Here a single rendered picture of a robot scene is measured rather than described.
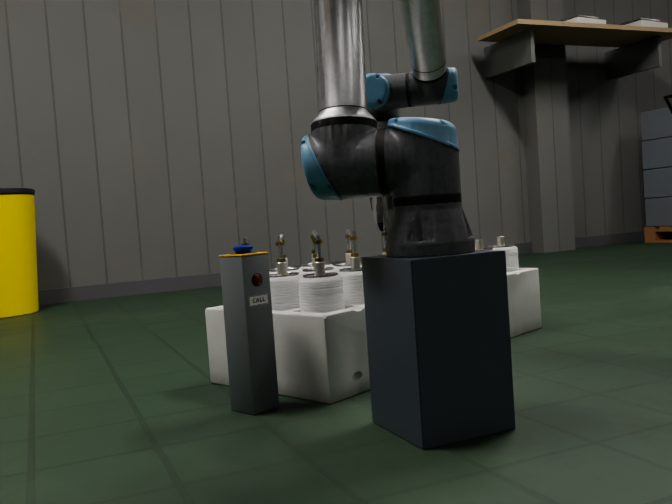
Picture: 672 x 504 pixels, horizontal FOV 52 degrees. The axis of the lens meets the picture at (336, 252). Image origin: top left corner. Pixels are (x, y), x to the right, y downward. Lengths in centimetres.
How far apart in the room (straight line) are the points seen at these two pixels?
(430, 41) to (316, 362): 68
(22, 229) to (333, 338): 250
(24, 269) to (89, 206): 69
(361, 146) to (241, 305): 41
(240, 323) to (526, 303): 99
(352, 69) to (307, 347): 57
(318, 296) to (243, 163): 299
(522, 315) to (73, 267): 280
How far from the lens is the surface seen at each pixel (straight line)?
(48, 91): 427
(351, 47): 123
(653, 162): 587
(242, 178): 437
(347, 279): 153
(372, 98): 153
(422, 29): 143
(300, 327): 143
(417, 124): 115
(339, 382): 143
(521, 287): 206
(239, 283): 135
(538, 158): 530
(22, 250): 368
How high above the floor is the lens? 38
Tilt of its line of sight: 3 degrees down
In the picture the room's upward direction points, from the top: 4 degrees counter-clockwise
